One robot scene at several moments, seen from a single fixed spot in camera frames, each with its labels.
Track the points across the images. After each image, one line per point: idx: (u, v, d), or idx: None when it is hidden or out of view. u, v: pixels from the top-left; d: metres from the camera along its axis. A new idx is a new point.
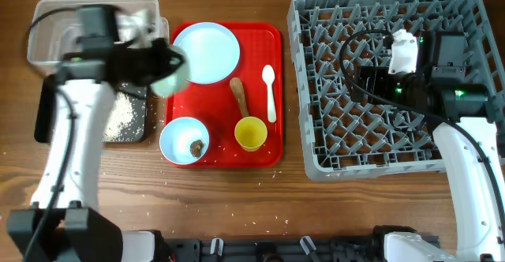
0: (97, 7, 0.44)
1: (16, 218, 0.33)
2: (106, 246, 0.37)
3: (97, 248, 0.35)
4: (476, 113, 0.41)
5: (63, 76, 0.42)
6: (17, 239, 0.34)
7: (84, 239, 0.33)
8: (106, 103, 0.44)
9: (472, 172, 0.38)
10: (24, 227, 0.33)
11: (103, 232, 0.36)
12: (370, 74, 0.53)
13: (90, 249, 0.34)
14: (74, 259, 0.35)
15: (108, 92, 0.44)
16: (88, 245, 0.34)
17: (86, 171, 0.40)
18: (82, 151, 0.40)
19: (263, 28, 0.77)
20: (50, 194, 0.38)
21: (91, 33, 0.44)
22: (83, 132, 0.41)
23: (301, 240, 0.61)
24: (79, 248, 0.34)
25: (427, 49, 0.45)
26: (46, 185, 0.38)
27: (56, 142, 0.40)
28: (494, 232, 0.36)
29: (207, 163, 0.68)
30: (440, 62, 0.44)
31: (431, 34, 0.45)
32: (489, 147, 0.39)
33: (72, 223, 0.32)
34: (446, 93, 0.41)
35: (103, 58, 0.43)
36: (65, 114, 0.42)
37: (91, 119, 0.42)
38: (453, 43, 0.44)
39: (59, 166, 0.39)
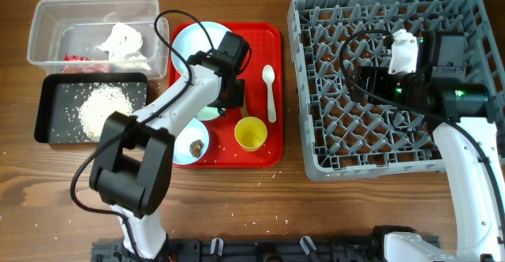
0: (243, 41, 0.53)
1: (117, 117, 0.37)
2: (155, 195, 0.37)
3: (157, 181, 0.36)
4: (476, 113, 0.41)
5: (194, 61, 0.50)
6: (106, 135, 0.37)
7: (153, 164, 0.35)
8: (209, 93, 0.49)
9: (472, 172, 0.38)
10: (118, 128, 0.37)
11: (163, 177, 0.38)
12: (370, 74, 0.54)
13: (149, 181, 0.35)
14: (129, 181, 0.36)
15: (215, 87, 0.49)
16: (154, 174, 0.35)
17: (180, 120, 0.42)
18: (182, 105, 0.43)
19: (263, 28, 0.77)
20: (147, 116, 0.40)
21: (225, 50, 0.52)
22: (190, 96, 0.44)
23: (301, 240, 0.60)
24: (144, 170, 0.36)
25: (427, 49, 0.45)
26: (148, 110, 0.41)
27: (167, 91, 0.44)
28: (494, 232, 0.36)
29: (207, 163, 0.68)
30: (440, 62, 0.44)
31: (430, 35, 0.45)
32: (489, 148, 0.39)
33: (157, 144, 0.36)
34: (447, 92, 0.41)
35: (219, 65, 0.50)
36: (184, 80, 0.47)
37: (200, 91, 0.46)
38: (452, 44, 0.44)
39: (163, 103, 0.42)
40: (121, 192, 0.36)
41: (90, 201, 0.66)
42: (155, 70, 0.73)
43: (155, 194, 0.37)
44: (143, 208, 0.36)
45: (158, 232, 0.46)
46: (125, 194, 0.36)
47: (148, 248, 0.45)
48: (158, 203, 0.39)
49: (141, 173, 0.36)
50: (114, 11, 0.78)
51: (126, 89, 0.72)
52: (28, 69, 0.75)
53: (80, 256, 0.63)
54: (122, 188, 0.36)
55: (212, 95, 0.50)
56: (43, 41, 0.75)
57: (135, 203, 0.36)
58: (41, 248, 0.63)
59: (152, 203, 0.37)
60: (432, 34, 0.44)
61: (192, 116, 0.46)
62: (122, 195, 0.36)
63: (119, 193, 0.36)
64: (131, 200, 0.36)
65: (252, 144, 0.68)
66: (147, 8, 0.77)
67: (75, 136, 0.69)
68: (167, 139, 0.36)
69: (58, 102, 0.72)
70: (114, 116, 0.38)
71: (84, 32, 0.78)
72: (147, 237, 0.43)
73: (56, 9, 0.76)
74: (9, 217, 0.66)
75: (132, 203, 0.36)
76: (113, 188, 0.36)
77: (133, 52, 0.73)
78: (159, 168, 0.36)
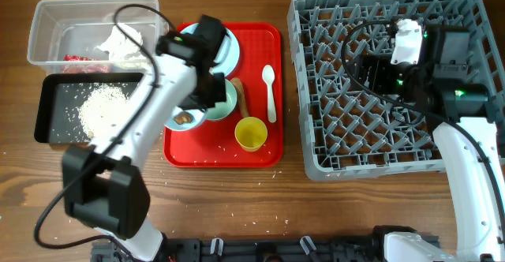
0: (219, 25, 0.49)
1: (72, 152, 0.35)
2: (133, 219, 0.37)
3: (128, 212, 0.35)
4: (476, 113, 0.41)
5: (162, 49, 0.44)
6: (68, 172, 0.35)
7: (121, 198, 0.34)
8: (182, 87, 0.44)
9: (472, 172, 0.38)
10: (76, 163, 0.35)
11: (139, 201, 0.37)
12: (372, 64, 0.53)
13: (122, 212, 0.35)
14: (101, 212, 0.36)
15: (188, 80, 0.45)
16: (122, 207, 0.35)
17: (146, 136, 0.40)
18: (148, 117, 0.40)
19: (263, 28, 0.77)
20: (108, 144, 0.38)
21: (200, 34, 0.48)
22: (155, 106, 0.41)
23: (301, 240, 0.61)
24: (111, 203, 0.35)
25: (431, 45, 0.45)
26: (108, 135, 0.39)
27: (132, 100, 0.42)
28: (494, 232, 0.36)
29: (207, 163, 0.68)
30: (442, 61, 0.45)
31: (435, 30, 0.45)
32: (489, 148, 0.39)
33: (117, 178, 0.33)
34: (446, 93, 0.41)
35: (195, 46, 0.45)
36: (148, 82, 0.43)
37: (168, 95, 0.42)
38: (456, 40, 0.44)
39: (127, 121, 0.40)
40: (96, 222, 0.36)
41: None
42: None
43: (132, 218, 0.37)
44: (121, 235, 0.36)
45: (152, 237, 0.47)
46: (102, 226, 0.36)
47: (142, 254, 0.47)
48: (141, 222, 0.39)
49: (111, 205, 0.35)
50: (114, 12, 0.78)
51: (126, 89, 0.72)
52: (28, 69, 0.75)
53: (80, 256, 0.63)
54: (97, 218, 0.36)
55: (188, 86, 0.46)
56: (43, 41, 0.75)
57: (114, 231, 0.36)
58: (41, 248, 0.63)
59: (130, 226, 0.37)
60: (436, 30, 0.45)
61: (163, 120, 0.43)
62: (99, 225, 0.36)
63: (96, 223, 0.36)
64: (110, 229, 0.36)
65: (257, 140, 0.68)
66: (147, 8, 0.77)
67: (75, 136, 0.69)
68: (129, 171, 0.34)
69: (58, 102, 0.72)
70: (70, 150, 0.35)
71: (84, 32, 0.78)
72: (138, 247, 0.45)
73: (57, 9, 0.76)
74: (9, 217, 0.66)
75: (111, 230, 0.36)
76: (88, 220, 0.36)
77: (133, 52, 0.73)
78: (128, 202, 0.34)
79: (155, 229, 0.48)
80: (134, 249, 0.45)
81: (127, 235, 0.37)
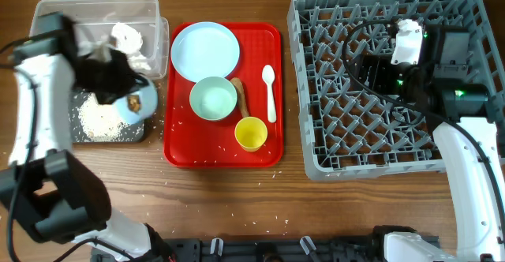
0: (58, 18, 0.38)
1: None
2: (96, 198, 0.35)
3: (85, 192, 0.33)
4: (476, 114, 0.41)
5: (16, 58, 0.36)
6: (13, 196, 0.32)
7: (69, 183, 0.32)
8: (63, 80, 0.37)
9: (472, 172, 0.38)
10: (8, 184, 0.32)
11: (91, 180, 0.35)
12: (372, 63, 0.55)
13: (80, 197, 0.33)
14: (64, 211, 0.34)
15: (65, 74, 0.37)
16: (76, 190, 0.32)
17: (57, 128, 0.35)
18: (47, 113, 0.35)
19: (263, 28, 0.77)
20: (23, 152, 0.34)
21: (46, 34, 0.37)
22: (46, 103, 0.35)
23: (301, 240, 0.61)
24: (64, 193, 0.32)
25: (431, 46, 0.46)
26: (19, 144, 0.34)
27: (23, 111, 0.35)
28: (494, 232, 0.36)
29: (207, 163, 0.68)
30: (442, 61, 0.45)
31: (435, 30, 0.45)
32: (489, 148, 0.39)
33: (51, 166, 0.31)
34: (447, 92, 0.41)
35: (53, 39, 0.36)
36: (25, 87, 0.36)
37: (53, 86, 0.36)
38: (455, 42, 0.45)
39: (28, 127, 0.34)
40: (63, 227, 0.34)
41: None
42: (155, 70, 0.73)
43: (95, 198, 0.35)
44: (95, 218, 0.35)
45: (136, 228, 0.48)
46: (72, 226, 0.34)
47: (138, 247, 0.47)
48: (106, 202, 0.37)
49: (65, 195, 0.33)
50: (114, 11, 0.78)
51: None
52: None
53: (80, 256, 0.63)
54: (62, 220, 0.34)
55: (69, 80, 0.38)
56: None
57: (87, 224, 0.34)
58: (41, 248, 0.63)
59: (98, 207, 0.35)
60: (436, 30, 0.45)
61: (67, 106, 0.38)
62: (69, 225, 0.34)
63: (66, 229, 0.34)
64: (86, 222, 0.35)
65: (256, 140, 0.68)
66: (147, 8, 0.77)
67: (75, 136, 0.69)
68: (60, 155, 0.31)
69: None
70: None
71: None
72: (129, 240, 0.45)
73: (57, 9, 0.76)
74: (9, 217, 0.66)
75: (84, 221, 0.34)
76: (57, 230, 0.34)
77: (133, 52, 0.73)
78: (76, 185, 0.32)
79: (136, 221, 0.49)
80: (126, 246, 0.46)
81: (101, 216, 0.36)
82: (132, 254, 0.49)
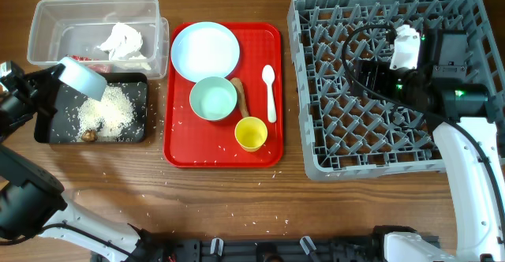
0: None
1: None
2: (43, 175, 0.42)
3: (27, 170, 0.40)
4: (476, 113, 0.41)
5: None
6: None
7: (5, 162, 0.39)
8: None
9: (472, 172, 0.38)
10: None
11: (31, 162, 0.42)
12: (371, 69, 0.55)
13: (20, 172, 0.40)
14: (16, 195, 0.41)
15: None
16: (15, 170, 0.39)
17: None
18: None
19: (263, 28, 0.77)
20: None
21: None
22: None
23: (301, 240, 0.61)
24: (8, 177, 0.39)
25: (428, 47, 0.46)
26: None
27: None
28: (494, 232, 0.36)
29: (207, 163, 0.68)
30: (440, 62, 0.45)
31: (432, 32, 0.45)
32: (489, 148, 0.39)
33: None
34: (446, 92, 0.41)
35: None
36: None
37: None
38: (453, 43, 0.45)
39: None
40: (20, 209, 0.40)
41: (89, 202, 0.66)
42: (155, 70, 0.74)
43: (43, 175, 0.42)
44: (46, 189, 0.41)
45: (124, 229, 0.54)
46: (28, 203, 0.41)
47: (125, 236, 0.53)
48: (57, 181, 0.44)
49: (9, 176, 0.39)
50: (114, 11, 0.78)
51: (126, 89, 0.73)
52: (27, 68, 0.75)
53: (80, 256, 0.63)
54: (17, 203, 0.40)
55: None
56: (43, 41, 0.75)
57: (41, 196, 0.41)
58: (42, 248, 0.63)
59: (47, 181, 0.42)
60: (434, 32, 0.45)
61: None
62: (27, 203, 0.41)
63: (24, 211, 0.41)
64: (46, 193, 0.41)
65: (256, 139, 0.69)
66: (147, 8, 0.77)
67: (75, 136, 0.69)
68: None
69: (58, 102, 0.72)
70: None
71: (84, 32, 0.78)
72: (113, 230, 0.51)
73: (57, 9, 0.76)
74: None
75: (39, 195, 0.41)
76: (16, 215, 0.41)
77: (133, 52, 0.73)
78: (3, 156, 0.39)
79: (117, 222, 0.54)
80: (109, 235, 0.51)
81: (55, 189, 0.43)
82: (127, 248, 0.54)
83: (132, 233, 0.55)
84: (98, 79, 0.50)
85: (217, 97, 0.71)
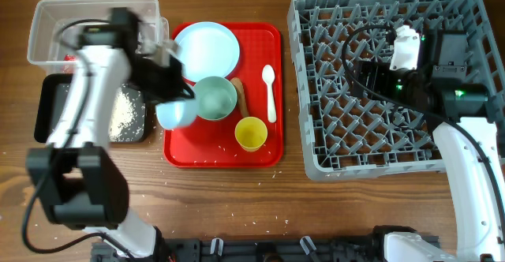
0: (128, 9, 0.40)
1: (34, 154, 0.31)
2: (117, 198, 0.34)
3: (108, 192, 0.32)
4: (476, 113, 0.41)
5: (80, 43, 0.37)
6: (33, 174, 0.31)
7: (96, 179, 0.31)
8: (116, 76, 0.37)
9: (471, 172, 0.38)
10: (39, 164, 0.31)
11: (117, 172, 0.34)
12: (372, 69, 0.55)
13: (100, 192, 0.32)
14: (82, 204, 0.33)
15: (121, 61, 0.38)
16: (99, 188, 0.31)
17: None
18: None
19: (263, 28, 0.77)
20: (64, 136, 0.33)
21: (113, 22, 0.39)
22: None
23: (301, 240, 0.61)
24: (88, 189, 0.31)
25: (428, 48, 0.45)
26: (61, 129, 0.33)
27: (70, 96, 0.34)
28: (494, 232, 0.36)
29: (207, 163, 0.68)
30: (440, 61, 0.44)
31: (432, 32, 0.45)
32: (489, 148, 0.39)
33: (86, 161, 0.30)
34: (446, 93, 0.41)
35: (115, 32, 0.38)
36: None
37: None
38: (453, 43, 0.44)
39: None
40: (82, 217, 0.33)
41: None
42: None
43: (117, 198, 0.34)
44: (109, 219, 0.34)
45: (144, 230, 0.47)
46: (88, 218, 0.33)
47: (142, 248, 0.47)
48: (124, 200, 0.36)
49: (89, 189, 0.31)
50: None
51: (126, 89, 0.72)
52: (28, 68, 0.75)
53: (80, 256, 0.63)
54: (80, 212, 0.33)
55: None
56: (43, 41, 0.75)
57: (102, 219, 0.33)
58: (42, 248, 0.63)
59: (116, 211, 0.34)
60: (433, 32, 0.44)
61: None
62: (90, 218, 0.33)
63: (82, 220, 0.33)
64: (95, 218, 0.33)
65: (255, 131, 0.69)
66: (147, 8, 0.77)
67: None
68: (97, 151, 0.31)
69: (57, 101, 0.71)
70: (28, 152, 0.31)
71: None
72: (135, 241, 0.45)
73: (57, 9, 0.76)
74: (9, 216, 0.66)
75: (100, 218, 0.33)
76: (72, 218, 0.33)
77: None
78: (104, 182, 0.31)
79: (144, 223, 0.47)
80: (131, 245, 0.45)
81: (115, 217, 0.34)
82: (136, 254, 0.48)
83: (149, 246, 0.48)
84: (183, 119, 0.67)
85: (217, 98, 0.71)
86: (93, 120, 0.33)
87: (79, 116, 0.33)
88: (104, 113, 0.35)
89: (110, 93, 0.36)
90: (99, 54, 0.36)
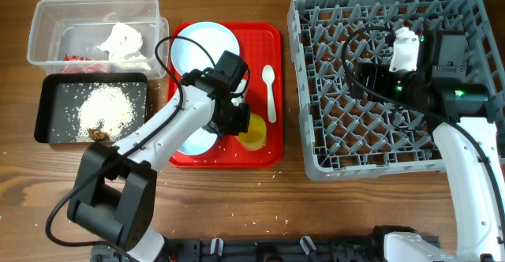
0: (241, 61, 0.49)
1: (95, 149, 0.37)
2: (136, 231, 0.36)
3: (135, 219, 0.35)
4: (476, 113, 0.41)
5: (188, 81, 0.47)
6: (85, 167, 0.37)
7: (132, 202, 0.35)
8: (200, 118, 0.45)
9: (472, 172, 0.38)
10: (95, 159, 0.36)
11: (150, 206, 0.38)
12: (371, 72, 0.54)
13: (127, 215, 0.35)
14: (106, 216, 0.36)
15: (207, 112, 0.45)
16: (130, 209, 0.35)
17: None
18: None
19: (263, 28, 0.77)
20: (130, 147, 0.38)
21: (220, 69, 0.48)
22: None
23: (301, 240, 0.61)
24: (122, 203, 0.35)
25: (428, 48, 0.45)
26: (130, 139, 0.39)
27: (154, 117, 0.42)
28: (494, 232, 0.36)
29: (207, 163, 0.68)
30: (440, 62, 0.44)
31: (431, 33, 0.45)
32: (489, 148, 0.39)
33: (136, 179, 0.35)
34: (446, 93, 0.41)
35: (215, 86, 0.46)
36: None
37: None
38: (454, 43, 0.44)
39: None
40: (100, 226, 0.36)
41: None
42: (155, 70, 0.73)
43: (136, 230, 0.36)
44: (121, 245, 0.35)
45: (151, 240, 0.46)
46: (105, 233, 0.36)
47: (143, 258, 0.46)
48: (140, 237, 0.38)
49: (121, 207, 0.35)
50: (114, 11, 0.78)
51: (126, 88, 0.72)
52: (28, 69, 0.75)
53: (80, 256, 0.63)
54: (101, 222, 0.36)
55: None
56: (43, 41, 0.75)
57: (114, 241, 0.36)
58: (42, 248, 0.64)
59: (131, 238, 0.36)
60: (433, 33, 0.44)
61: None
62: (105, 233, 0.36)
63: (98, 230, 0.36)
64: (108, 235, 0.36)
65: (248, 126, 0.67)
66: (147, 8, 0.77)
67: (75, 136, 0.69)
68: (148, 174, 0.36)
69: (59, 102, 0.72)
70: (93, 147, 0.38)
71: (84, 32, 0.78)
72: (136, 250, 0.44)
73: (57, 9, 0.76)
74: (9, 217, 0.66)
75: (114, 238, 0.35)
76: (91, 222, 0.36)
77: (133, 52, 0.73)
78: (138, 206, 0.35)
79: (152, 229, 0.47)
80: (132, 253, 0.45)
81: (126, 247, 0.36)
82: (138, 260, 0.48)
83: (151, 254, 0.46)
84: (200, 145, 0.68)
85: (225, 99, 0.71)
86: (161, 145, 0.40)
87: (151, 137, 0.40)
88: (169, 146, 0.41)
89: (185, 132, 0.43)
90: (195, 98, 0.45)
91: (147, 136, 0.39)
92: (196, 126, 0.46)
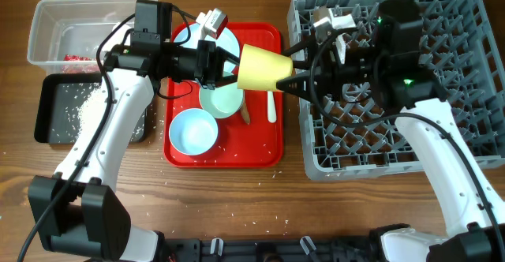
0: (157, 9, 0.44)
1: (39, 185, 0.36)
2: (115, 239, 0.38)
3: (106, 233, 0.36)
4: (428, 96, 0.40)
5: (110, 63, 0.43)
6: (35, 205, 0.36)
7: (95, 220, 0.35)
8: (138, 104, 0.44)
9: (439, 148, 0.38)
10: (44, 195, 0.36)
11: (119, 212, 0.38)
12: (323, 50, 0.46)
13: (96, 233, 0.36)
14: (80, 238, 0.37)
15: (146, 90, 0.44)
16: (99, 226, 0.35)
17: None
18: None
19: (264, 28, 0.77)
20: (73, 168, 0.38)
21: (142, 28, 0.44)
22: None
23: (301, 240, 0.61)
24: (87, 225, 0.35)
25: (387, 32, 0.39)
26: (72, 158, 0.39)
27: (91, 127, 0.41)
28: (473, 200, 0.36)
29: (207, 163, 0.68)
30: (397, 51, 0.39)
31: (387, 18, 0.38)
32: (448, 125, 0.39)
33: (91, 200, 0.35)
34: (395, 84, 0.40)
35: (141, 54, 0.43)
36: None
37: None
38: (412, 33, 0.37)
39: None
40: (78, 247, 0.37)
41: None
42: None
43: (114, 239, 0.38)
44: (106, 255, 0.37)
45: (147, 239, 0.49)
46: (86, 252, 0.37)
47: (141, 259, 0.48)
48: (125, 237, 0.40)
49: (89, 227, 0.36)
50: (114, 12, 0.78)
51: None
52: (28, 68, 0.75)
53: None
54: (79, 244, 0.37)
55: None
56: (43, 41, 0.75)
57: (99, 255, 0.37)
58: (42, 248, 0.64)
59: (114, 246, 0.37)
60: (390, 18, 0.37)
61: None
62: (86, 252, 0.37)
63: (80, 252, 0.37)
64: (89, 252, 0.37)
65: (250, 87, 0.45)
66: None
67: (75, 136, 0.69)
68: (100, 191, 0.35)
69: (58, 101, 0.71)
70: (35, 183, 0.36)
71: (84, 32, 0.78)
72: (136, 253, 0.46)
73: (56, 9, 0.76)
74: (8, 217, 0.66)
75: (97, 253, 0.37)
76: (69, 247, 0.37)
77: None
78: (104, 222, 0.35)
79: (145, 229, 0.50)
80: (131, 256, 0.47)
81: (114, 255, 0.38)
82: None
83: (147, 254, 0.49)
84: (201, 145, 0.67)
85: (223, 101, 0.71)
86: (105, 153, 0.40)
87: (91, 148, 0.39)
88: (115, 148, 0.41)
89: (127, 125, 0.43)
90: (124, 83, 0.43)
91: (85, 151, 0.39)
92: (140, 106, 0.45)
